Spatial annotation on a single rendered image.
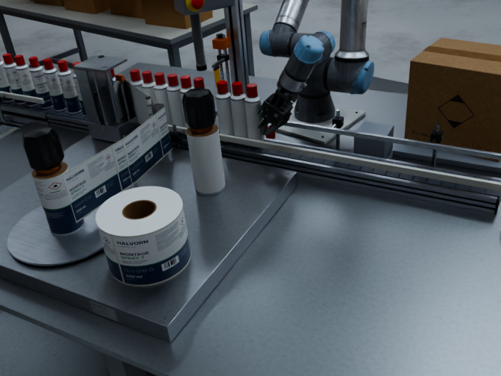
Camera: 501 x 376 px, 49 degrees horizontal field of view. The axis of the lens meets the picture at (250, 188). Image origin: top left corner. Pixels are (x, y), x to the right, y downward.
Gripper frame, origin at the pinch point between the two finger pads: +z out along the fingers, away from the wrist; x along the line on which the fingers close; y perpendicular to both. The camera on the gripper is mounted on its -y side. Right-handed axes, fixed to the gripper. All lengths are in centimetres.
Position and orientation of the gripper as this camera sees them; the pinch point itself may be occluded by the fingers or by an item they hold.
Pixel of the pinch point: (266, 130)
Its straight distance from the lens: 177.1
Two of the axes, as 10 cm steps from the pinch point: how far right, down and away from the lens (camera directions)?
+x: 8.0, 5.9, -1.1
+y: -4.7, 5.0, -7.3
